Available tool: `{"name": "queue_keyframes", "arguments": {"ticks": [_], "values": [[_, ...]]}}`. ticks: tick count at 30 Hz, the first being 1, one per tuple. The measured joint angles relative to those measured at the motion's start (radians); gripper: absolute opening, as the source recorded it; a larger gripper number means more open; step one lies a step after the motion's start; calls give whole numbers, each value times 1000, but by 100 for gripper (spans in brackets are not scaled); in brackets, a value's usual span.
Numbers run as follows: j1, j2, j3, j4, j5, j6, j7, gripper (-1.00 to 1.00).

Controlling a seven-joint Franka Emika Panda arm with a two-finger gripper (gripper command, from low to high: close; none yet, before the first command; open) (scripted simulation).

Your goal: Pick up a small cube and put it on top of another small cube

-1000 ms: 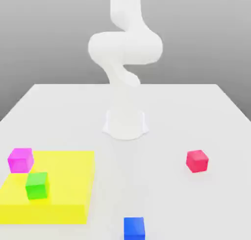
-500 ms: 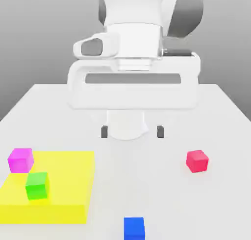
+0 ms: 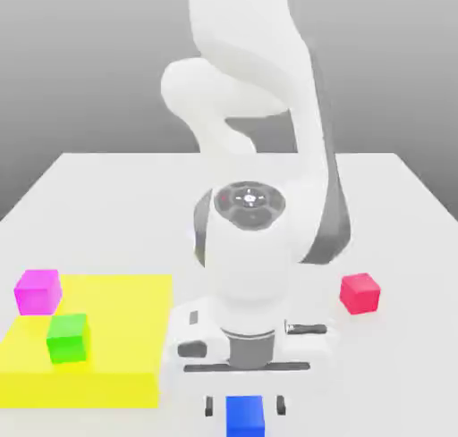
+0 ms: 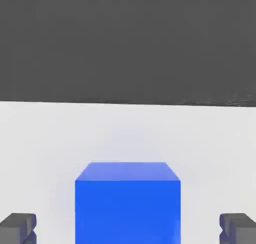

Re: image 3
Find small blue cube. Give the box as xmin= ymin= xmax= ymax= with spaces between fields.
xmin=225 ymin=394 xmax=267 ymax=437

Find small green cube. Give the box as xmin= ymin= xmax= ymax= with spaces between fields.
xmin=45 ymin=313 xmax=91 ymax=366

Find large yellow box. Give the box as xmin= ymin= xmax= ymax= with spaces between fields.
xmin=0 ymin=273 xmax=174 ymax=410

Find small magenta cube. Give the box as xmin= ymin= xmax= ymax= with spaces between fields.
xmin=13 ymin=268 xmax=64 ymax=317

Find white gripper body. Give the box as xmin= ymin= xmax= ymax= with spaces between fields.
xmin=172 ymin=358 xmax=322 ymax=399

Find small red cube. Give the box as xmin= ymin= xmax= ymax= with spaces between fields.
xmin=338 ymin=272 xmax=382 ymax=316

